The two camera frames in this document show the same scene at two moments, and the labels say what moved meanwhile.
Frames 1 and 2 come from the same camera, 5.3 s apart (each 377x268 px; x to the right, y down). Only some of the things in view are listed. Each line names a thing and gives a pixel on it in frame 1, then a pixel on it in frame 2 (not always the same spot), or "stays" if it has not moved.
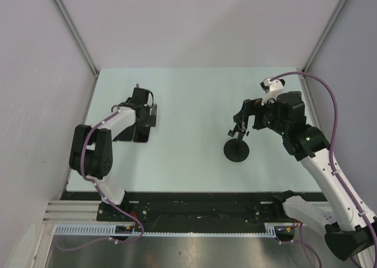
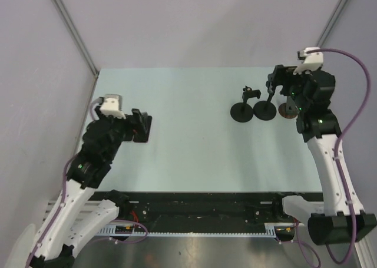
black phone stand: [237, 150] → [242, 112]
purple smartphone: [141, 134] stays
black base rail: [194, 208] stays
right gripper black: [251, 108] → [284, 73]
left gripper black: [150, 120] → [139, 118]
